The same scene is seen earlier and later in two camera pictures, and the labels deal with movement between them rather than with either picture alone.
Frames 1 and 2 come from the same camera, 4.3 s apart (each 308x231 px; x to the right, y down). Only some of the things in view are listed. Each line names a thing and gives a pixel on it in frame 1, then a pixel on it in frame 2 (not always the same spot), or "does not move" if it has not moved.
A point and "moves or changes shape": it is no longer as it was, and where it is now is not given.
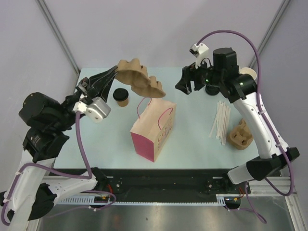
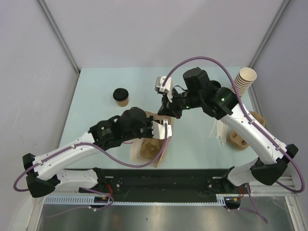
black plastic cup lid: x=120 y=94 does not move
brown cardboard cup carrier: x=132 y=73 to x=150 y=149
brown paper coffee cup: x=123 y=103 does not move
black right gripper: x=190 y=73 to x=169 y=109
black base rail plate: x=149 y=183 does not move
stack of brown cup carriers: x=240 y=136 does not move
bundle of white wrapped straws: x=221 y=124 does not move
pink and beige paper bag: x=151 y=132 moves or changes shape
